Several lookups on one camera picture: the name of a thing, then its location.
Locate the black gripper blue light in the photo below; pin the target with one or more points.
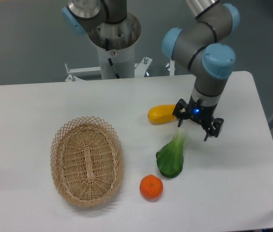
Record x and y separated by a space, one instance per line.
200 114

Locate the green bok choy vegetable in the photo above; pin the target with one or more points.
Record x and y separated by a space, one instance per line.
169 159

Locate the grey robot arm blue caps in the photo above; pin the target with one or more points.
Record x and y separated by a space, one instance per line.
199 50

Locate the yellow mango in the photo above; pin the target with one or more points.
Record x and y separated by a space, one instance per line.
161 114

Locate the orange tangerine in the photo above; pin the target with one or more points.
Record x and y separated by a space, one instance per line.
151 187

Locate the woven wicker basket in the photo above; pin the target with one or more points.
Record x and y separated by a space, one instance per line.
86 161

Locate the white metal base frame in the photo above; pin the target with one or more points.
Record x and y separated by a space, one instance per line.
140 70

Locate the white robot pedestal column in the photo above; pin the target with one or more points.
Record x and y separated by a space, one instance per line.
116 43

